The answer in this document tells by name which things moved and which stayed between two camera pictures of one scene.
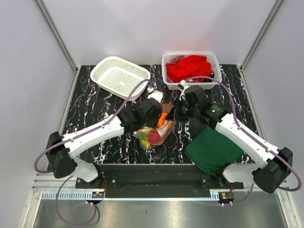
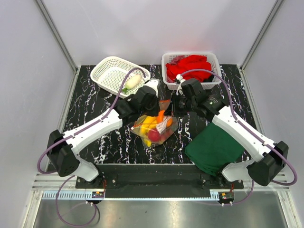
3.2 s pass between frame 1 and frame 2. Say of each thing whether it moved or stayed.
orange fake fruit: moved
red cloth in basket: stayed
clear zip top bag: stayed
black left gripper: moved
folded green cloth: stayed
